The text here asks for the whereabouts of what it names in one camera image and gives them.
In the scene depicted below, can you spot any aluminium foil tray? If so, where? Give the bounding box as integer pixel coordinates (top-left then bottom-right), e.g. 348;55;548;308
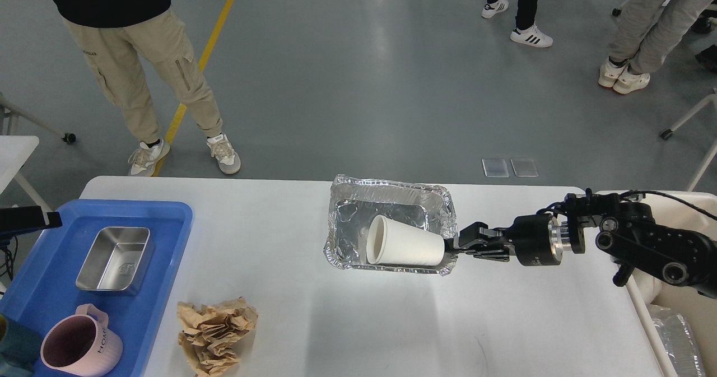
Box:
323;174;458;277

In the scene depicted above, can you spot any brown paper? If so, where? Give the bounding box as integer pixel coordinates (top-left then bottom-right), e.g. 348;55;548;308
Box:
176;297;258;376

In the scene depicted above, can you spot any white paper cup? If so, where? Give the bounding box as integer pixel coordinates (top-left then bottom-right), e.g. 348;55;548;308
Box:
366;215;445;266

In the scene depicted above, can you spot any teal object at corner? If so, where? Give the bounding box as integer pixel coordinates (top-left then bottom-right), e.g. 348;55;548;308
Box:
1;315;43;376

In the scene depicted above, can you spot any foil tray inside bin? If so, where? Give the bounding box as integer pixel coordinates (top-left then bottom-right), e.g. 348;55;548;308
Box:
648;305;706;376

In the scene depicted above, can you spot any white side table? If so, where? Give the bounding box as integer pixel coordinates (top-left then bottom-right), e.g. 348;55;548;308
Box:
1;136;51;225

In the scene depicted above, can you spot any white cup inside bin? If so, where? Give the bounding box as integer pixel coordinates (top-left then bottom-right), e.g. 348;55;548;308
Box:
632;269;663;305

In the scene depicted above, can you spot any person in black sweater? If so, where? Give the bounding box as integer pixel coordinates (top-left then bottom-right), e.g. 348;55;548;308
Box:
52;0;241;177

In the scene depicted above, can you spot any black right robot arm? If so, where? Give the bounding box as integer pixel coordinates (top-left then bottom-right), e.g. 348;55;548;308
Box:
445;190;716;299

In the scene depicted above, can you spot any beige plastic bin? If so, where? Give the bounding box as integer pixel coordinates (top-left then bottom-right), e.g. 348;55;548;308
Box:
628;195;716;376

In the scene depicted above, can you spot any person in black trousers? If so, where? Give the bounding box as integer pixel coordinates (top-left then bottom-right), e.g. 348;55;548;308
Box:
481;0;553;48

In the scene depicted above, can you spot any white chair frame right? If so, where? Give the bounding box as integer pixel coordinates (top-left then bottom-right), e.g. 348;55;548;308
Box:
660;89;717;193

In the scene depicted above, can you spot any person in grey trousers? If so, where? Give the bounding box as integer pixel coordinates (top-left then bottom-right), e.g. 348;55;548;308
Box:
598;0;714;95

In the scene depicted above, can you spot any stainless steel rectangular container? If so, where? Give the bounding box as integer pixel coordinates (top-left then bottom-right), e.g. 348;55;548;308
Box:
75;226;154;295

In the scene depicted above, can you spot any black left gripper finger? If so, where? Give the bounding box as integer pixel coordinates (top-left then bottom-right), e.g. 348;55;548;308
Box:
1;206;62;238

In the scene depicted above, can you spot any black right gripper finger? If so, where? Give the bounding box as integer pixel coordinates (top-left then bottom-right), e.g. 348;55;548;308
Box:
445;222;510;253
464;247;511;262

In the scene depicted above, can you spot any pink ribbed mug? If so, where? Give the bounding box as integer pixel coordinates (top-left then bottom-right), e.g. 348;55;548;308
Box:
40;304;123;376

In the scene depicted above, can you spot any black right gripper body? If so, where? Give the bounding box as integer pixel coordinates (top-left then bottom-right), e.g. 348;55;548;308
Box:
509;213;586;267

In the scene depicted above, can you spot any blue plastic tray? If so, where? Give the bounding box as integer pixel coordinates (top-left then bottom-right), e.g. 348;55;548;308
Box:
1;200;193;376

